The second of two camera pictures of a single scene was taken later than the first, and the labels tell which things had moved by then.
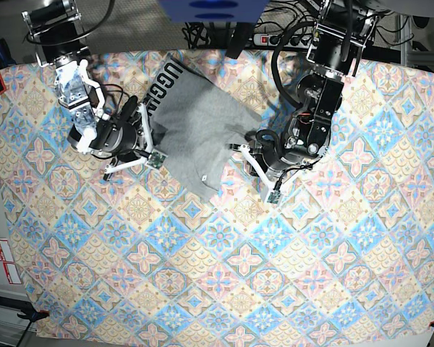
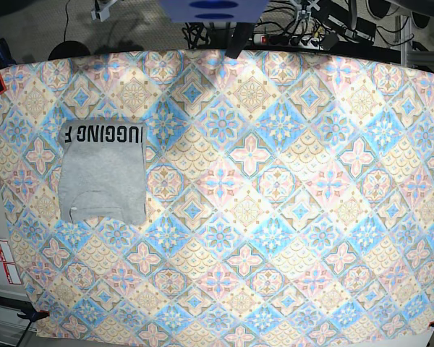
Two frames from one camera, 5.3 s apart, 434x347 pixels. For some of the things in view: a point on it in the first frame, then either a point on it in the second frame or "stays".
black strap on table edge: [238, 39] stays
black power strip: [294, 41] stays
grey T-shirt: [194, 124] to [102, 172]
